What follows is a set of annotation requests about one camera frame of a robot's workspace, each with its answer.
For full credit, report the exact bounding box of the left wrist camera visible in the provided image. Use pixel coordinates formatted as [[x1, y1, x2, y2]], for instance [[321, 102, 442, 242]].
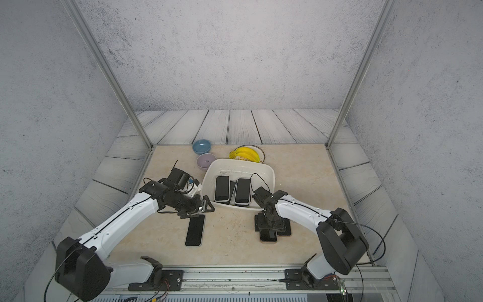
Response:
[[164, 167, 200, 197]]

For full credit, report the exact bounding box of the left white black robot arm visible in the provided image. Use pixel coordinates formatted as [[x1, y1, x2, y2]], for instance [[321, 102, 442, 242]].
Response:
[[51, 179, 215, 301]]

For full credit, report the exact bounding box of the blue ceramic bowl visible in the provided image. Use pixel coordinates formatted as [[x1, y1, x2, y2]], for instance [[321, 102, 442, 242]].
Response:
[[192, 139, 211, 155]]

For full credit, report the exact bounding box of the plate with yellow bananas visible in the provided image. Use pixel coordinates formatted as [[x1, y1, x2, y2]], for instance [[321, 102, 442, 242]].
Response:
[[228, 145, 265, 164]]

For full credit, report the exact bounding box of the purple ceramic bowl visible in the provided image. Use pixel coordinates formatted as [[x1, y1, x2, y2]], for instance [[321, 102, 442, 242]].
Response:
[[196, 153, 217, 171]]

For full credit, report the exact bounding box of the black phone dark case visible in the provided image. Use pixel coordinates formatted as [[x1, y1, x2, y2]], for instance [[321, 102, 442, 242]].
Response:
[[226, 181, 236, 205]]

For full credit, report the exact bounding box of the white plastic storage box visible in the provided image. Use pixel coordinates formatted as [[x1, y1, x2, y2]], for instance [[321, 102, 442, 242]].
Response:
[[201, 159, 275, 212]]

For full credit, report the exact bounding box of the left metal frame post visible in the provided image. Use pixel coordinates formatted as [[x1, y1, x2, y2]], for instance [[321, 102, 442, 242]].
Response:
[[61, 0, 153, 150]]

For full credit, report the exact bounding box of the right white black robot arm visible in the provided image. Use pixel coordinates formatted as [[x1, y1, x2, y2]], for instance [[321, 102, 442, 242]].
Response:
[[252, 187, 369, 281]]

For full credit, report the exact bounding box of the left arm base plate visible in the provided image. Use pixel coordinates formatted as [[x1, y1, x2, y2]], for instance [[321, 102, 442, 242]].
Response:
[[128, 269, 184, 292]]

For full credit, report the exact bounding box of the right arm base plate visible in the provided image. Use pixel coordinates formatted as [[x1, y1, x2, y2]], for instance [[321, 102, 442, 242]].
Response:
[[279, 269, 340, 291]]

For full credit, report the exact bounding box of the metal frame post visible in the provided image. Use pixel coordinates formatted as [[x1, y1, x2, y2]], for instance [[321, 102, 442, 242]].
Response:
[[61, 0, 153, 150], [326, 0, 397, 150]]

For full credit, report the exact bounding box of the black phone cream case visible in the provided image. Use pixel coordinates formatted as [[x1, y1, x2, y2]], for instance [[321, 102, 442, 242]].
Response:
[[259, 223, 292, 243]]

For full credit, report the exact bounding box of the right metal frame post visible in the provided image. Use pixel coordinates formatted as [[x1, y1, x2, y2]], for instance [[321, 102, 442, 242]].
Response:
[[326, 0, 397, 150]]

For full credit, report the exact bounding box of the black phone light blue case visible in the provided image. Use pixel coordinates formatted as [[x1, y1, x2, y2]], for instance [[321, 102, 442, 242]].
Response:
[[185, 215, 205, 247]]

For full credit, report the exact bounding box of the aluminium mounting rail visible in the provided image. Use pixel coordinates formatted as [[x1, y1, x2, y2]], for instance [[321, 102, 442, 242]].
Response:
[[91, 265, 400, 301]]

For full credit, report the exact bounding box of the black phone pink case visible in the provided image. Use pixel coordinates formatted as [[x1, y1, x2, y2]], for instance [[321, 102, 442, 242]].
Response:
[[235, 178, 251, 207]]

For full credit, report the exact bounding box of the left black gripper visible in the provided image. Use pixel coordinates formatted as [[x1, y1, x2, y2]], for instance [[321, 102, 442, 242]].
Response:
[[172, 191, 217, 218]]

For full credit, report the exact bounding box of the black phone white case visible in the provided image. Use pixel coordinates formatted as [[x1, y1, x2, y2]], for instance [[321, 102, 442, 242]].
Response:
[[215, 176, 230, 204]]

